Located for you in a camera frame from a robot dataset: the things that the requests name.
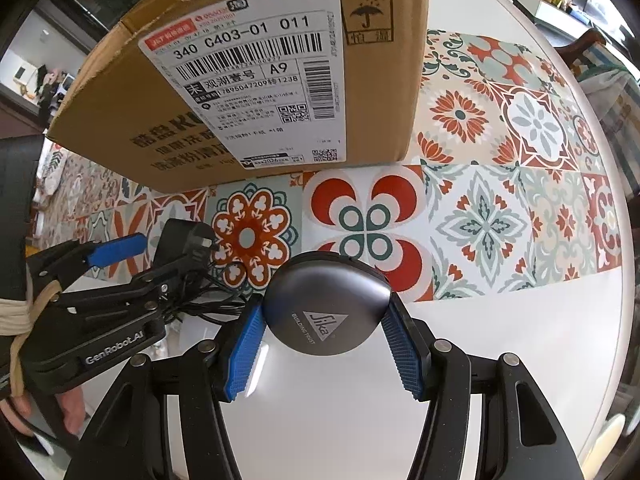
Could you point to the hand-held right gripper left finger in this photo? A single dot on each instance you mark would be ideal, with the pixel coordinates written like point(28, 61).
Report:
point(245, 355)

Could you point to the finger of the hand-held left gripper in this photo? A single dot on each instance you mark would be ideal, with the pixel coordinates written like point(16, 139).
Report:
point(150, 282)
point(117, 250)

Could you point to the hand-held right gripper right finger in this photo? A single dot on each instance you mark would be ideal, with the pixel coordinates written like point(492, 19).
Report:
point(405, 355)

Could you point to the dark grey rounded device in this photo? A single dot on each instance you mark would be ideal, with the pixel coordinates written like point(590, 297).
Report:
point(320, 305)

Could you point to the brown cardboard box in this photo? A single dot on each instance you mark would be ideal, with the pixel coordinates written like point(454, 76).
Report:
point(390, 85)

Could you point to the person's left hand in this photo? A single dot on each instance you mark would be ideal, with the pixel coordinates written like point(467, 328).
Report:
point(70, 410)

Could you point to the beige elastic band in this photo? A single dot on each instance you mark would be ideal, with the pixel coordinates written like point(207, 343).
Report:
point(12, 317)

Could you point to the leaf print tissue packet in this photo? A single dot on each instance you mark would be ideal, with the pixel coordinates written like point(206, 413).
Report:
point(52, 172)

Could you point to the patterned tile table runner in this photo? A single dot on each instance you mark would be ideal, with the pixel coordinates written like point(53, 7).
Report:
point(500, 220)

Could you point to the wooden chair with striped cloth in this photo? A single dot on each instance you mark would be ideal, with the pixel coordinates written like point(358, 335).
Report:
point(605, 75)

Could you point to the white TV cabinet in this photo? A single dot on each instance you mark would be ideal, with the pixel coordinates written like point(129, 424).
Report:
point(545, 12)

